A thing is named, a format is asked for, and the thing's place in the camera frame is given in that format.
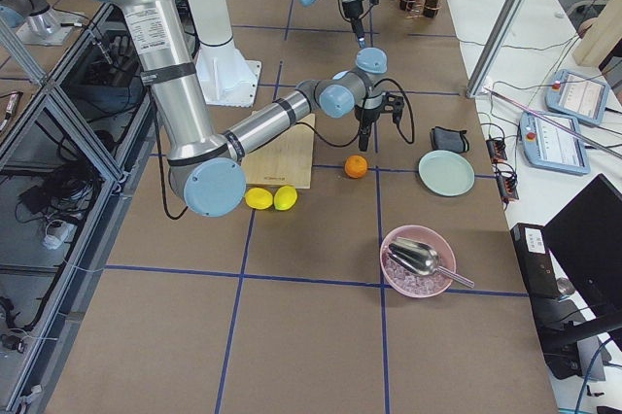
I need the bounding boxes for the black desktop box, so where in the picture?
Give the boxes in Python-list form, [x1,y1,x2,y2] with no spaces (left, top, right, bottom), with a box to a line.
[510,223,561,299]

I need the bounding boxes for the metal scoop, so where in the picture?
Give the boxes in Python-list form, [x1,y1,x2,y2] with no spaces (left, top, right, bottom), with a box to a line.
[388,237,474,289]

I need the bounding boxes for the upper yellow lemon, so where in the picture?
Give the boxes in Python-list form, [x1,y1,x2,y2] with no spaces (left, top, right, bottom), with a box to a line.
[273,186,298,211]

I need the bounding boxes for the orange fruit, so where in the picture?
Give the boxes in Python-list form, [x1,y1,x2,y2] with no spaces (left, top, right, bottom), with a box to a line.
[344,155,368,179]

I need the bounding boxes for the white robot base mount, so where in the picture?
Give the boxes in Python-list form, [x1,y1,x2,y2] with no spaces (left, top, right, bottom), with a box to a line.
[188,0,261,108]

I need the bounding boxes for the folded grey cloth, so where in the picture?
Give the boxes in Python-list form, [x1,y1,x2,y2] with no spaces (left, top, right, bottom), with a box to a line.
[431,126,470,154]

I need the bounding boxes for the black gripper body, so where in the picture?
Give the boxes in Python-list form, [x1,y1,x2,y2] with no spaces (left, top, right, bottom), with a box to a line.
[355,92,404,135]
[340,0,379,38]

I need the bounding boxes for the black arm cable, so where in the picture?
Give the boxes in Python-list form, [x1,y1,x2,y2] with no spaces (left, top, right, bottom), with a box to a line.
[295,77,417,147]

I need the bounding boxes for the black computer monitor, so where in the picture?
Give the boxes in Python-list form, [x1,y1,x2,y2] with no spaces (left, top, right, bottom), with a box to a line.
[543,174,621,315]

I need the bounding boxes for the pink bowl with ice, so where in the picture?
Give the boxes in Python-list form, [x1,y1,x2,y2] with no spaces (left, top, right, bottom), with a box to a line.
[380,225,457,298]

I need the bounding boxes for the bamboo cutting board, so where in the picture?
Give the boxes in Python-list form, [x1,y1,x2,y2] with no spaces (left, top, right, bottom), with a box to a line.
[241,115,315,190]

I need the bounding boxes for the lower yellow lemon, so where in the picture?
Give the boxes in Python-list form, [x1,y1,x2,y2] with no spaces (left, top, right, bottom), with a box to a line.
[244,187,273,210]

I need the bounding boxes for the teach pendant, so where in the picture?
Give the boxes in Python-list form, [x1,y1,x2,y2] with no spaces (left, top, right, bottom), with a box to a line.
[519,112,590,175]
[545,69,610,126]

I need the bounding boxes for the pale green plate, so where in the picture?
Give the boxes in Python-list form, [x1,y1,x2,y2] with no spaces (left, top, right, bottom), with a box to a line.
[418,150,475,196]

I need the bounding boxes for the near teach pendant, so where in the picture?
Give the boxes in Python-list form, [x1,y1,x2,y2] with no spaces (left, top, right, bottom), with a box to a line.
[519,112,590,175]

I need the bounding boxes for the far teach pendant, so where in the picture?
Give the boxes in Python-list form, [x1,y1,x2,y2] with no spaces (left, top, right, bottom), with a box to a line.
[545,69,610,126]

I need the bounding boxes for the aluminium frame post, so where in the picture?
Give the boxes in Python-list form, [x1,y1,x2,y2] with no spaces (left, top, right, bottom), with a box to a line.
[466,0,525,98]

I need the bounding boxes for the yellow lemon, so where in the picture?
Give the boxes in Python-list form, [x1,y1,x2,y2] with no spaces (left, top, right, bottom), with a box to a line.
[273,186,298,211]
[244,187,273,210]

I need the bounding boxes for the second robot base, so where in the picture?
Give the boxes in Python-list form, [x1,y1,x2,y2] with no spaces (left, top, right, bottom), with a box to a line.
[1,0,77,46]

